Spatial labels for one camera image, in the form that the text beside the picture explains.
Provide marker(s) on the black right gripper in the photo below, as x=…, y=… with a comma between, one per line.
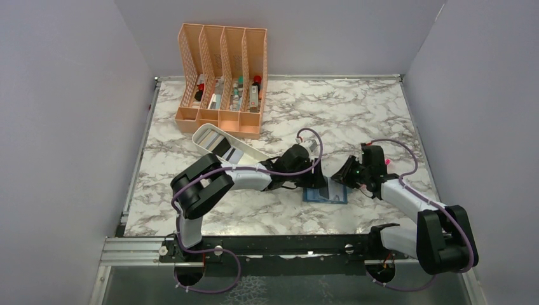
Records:
x=343, y=176

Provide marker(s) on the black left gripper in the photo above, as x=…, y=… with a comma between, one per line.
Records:
x=315, y=179

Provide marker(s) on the teal card holder wallet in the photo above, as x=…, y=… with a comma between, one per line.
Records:
x=333, y=193

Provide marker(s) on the black credit card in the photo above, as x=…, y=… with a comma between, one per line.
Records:
x=325, y=194

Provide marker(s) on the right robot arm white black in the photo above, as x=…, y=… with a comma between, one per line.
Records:
x=442, y=240

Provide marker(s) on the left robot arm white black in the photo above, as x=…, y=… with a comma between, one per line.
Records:
x=202, y=185

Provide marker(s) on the red capped stick in organizer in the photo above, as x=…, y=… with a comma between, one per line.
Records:
x=255, y=97

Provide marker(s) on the teal capped tubes in organizer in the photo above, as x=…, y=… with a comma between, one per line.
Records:
x=237, y=94

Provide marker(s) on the white oblong plastic tray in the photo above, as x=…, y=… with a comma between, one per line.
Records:
x=243, y=179

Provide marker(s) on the grey box in organizer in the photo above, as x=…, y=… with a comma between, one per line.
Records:
x=215, y=100

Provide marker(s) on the peach plastic file organizer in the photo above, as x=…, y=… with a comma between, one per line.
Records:
x=226, y=75

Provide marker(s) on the red black item in organizer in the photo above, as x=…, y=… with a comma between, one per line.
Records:
x=199, y=93

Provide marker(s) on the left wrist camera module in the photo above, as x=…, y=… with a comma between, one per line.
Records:
x=309, y=144

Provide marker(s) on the black mounting rail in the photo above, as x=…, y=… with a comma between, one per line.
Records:
x=284, y=255

